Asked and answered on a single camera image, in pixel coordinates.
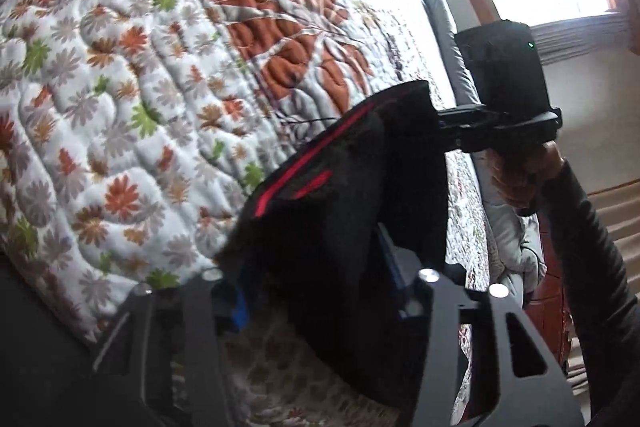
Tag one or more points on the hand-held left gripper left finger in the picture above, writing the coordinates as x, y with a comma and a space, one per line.
240, 307

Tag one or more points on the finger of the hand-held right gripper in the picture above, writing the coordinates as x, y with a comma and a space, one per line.
462, 127

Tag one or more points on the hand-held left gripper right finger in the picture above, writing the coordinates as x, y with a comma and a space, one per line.
392, 267

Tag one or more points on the black pants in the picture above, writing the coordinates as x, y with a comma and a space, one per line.
325, 232

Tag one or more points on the person's right forearm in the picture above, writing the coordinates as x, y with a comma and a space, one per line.
590, 257

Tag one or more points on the person's right hand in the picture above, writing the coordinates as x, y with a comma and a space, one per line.
520, 177

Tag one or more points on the grey curtain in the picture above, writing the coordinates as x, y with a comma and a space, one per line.
580, 37

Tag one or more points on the grey bed sheet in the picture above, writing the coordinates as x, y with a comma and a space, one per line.
440, 7

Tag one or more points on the grey pillow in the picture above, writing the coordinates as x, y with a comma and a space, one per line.
517, 252

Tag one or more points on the dark wooden headboard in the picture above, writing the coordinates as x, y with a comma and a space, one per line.
547, 317

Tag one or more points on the beige curtain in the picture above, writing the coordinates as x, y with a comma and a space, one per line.
617, 217

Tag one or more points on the floral quilted bedspread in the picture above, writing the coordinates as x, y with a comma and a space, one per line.
125, 82

